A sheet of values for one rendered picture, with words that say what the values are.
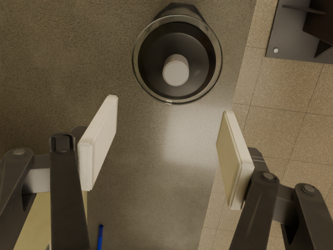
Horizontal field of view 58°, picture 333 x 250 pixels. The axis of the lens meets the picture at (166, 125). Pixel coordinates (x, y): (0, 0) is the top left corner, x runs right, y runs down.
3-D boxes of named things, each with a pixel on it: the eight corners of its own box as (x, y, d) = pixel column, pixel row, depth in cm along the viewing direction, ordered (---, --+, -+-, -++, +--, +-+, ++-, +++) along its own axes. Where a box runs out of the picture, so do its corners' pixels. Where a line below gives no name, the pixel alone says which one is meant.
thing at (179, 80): (137, 88, 39) (129, 108, 34) (143, 14, 35) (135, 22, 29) (206, 97, 40) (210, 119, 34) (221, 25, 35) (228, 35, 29)
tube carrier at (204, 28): (147, 57, 57) (129, 99, 38) (152, -4, 52) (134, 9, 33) (203, 64, 57) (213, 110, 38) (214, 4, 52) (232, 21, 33)
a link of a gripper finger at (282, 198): (258, 200, 14) (322, 208, 14) (240, 145, 18) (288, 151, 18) (250, 224, 15) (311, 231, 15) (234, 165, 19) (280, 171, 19)
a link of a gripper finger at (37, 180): (67, 201, 14) (4, 193, 14) (94, 147, 19) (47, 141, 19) (66, 175, 14) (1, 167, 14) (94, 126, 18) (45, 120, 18)
